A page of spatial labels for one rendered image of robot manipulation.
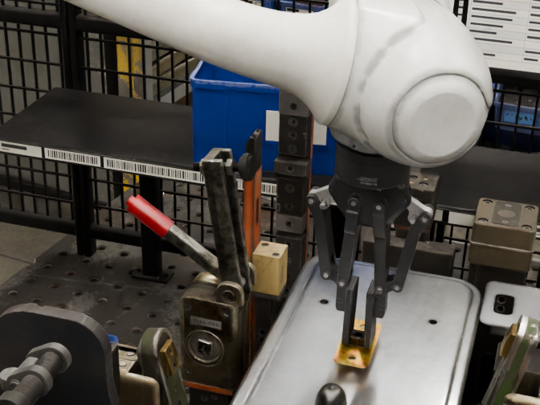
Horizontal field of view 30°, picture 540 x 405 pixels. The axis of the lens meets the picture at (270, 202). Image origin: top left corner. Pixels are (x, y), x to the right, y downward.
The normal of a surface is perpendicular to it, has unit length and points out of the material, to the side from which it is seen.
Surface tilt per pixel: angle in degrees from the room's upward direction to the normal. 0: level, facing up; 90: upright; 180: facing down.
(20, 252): 0
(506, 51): 90
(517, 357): 90
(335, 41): 52
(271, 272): 90
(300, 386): 0
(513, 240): 88
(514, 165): 0
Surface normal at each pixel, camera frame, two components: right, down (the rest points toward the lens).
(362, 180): -0.36, 0.43
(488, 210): 0.03, -0.89
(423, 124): 0.22, 0.47
